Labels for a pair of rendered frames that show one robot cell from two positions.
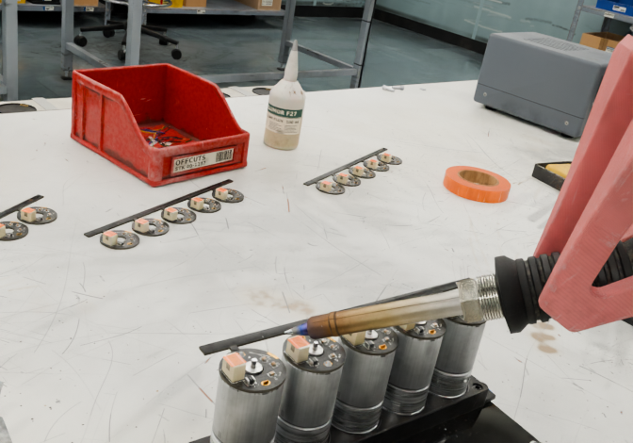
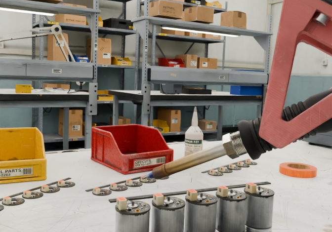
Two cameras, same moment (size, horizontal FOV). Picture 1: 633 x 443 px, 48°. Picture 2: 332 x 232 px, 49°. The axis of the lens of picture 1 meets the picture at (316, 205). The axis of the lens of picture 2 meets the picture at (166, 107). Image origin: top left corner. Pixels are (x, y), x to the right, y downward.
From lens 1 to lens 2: 0.10 m
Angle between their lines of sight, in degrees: 23
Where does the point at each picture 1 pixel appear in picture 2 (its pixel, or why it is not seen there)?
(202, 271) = not seen: hidden behind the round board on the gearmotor
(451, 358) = (255, 218)
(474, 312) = (230, 148)
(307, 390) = (163, 221)
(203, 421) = not seen: outside the picture
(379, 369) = (206, 214)
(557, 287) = (264, 121)
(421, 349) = (232, 207)
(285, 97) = (192, 134)
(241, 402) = (124, 221)
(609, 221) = (278, 76)
